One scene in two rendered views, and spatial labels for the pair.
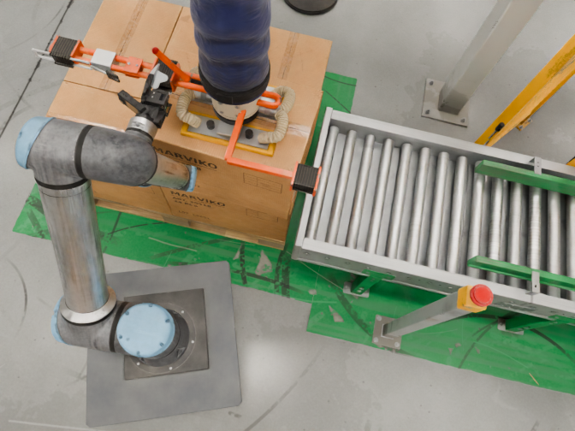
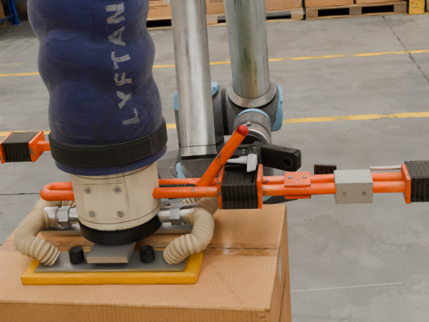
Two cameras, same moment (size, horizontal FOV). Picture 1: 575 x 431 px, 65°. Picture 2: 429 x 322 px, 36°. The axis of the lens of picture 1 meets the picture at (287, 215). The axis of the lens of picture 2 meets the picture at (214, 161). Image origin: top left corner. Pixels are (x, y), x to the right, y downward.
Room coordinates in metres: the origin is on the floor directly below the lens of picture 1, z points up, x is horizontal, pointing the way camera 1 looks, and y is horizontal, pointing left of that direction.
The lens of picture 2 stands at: (2.10, 0.59, 1.63)
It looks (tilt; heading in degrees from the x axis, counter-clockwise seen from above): 22 degrees down; 186
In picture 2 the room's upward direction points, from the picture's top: 5 degrees counter-clockwise
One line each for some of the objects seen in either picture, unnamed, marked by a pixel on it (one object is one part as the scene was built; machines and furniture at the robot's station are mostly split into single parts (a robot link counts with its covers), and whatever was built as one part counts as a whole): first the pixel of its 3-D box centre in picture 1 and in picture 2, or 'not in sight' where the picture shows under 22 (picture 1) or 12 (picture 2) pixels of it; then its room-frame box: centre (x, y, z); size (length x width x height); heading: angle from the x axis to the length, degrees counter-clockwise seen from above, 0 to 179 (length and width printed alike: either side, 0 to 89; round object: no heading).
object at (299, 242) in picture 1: (314, 174); not in sight; (0.91, -0.08, 0.58); 0.70 x 0.03 x 0.06; 178
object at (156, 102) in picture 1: (152, 108); (244, 159); (0.77, 0.51, 1.08); 0.12 x 0.09 x 0.08; 178
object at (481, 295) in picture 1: (480, 295); not in sight; (0.39, -0.64, 1.02); 0.07 x 0.07 x 0.04
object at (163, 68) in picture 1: (165, 74); (240, 186); (0.91, 0.51, 1.08); 0.10 x 0.08 x 0.06; 178
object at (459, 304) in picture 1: (421, 318); not in sight; (0.39, -0.64, 0.50); 0.07 x 0.07 x 1.00; 88
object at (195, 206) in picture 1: (197, 115); not in sight; (1.22, 0.57, 0.34); 1.20 x 1.00 x 0.40; 88
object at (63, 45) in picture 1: (67, 50); (426, 183); (0.93, 0.86, 1.08); 0.08 x 0.07 x 0.05; 88
